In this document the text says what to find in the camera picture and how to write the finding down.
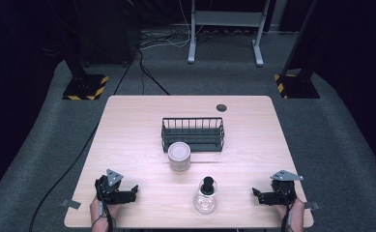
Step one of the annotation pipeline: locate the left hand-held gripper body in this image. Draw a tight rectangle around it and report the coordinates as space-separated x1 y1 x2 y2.
94 168 135 206

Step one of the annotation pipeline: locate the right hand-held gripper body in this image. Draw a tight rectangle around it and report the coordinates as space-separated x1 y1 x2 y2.
270 169 304 207

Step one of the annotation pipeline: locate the glass bottle with black stopper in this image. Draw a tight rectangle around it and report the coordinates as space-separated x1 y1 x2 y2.
192 175 218 217

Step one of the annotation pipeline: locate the white jar with lid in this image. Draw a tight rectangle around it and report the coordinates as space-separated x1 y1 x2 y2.
167 141 192 172

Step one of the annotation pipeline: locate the dark wire basket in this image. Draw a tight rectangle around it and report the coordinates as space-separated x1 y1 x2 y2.
160 116 226 154

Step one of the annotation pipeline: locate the person's right hand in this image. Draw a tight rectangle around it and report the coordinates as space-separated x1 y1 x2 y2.
275 197 306 226

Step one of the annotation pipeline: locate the grey tape strip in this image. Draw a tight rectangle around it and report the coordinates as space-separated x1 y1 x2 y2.
61 198 82 211
304 200 322 212

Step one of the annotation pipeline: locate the black stand with striped base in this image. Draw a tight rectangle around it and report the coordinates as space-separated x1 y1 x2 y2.
274 0 321 100
54 47 110 102

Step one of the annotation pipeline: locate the black equipment case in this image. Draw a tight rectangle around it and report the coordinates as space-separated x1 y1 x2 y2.
75 0 142 67

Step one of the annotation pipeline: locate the right hand-held gripper cable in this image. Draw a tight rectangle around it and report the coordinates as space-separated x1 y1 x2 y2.
280 189 297 232

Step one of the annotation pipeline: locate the hand-held gripper cable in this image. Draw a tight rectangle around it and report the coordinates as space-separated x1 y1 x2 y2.
280 189 297 232
98 198 116 232

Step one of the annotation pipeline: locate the left hand-held gripper cable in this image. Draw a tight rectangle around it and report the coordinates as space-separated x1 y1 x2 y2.
98 198 116 232

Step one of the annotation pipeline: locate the long black floor cable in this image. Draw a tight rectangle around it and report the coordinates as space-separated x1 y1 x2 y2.
28 59 135 232

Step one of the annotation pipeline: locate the bundle of floor cables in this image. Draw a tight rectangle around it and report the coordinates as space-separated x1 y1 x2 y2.
139 27 193 51

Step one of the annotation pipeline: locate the white metal frame stand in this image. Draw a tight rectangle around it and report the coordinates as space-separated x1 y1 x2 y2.
187 0 272 68

